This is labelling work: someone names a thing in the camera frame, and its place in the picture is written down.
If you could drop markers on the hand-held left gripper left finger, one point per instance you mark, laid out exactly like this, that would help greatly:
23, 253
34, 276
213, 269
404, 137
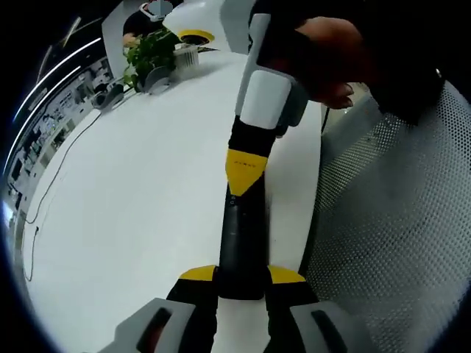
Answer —
158, 331

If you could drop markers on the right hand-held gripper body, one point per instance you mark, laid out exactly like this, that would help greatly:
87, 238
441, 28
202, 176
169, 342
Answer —
257, 44

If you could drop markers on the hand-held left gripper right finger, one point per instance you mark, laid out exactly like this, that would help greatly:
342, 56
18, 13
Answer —
301, 331

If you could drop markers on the black remote control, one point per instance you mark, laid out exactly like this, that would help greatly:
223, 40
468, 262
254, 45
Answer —
239, 250

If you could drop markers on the person's right hand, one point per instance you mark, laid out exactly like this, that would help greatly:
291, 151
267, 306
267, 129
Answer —
331, 55

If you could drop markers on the white ribbed plant pot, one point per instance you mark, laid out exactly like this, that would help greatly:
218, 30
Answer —
187, 57

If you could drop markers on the green potted plant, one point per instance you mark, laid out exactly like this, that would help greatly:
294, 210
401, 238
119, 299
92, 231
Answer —
151, 51

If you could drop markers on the white mesh chair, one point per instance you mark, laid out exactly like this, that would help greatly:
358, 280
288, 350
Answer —
386, 220

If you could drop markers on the black headphones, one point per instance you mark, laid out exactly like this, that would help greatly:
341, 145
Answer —
109, 97

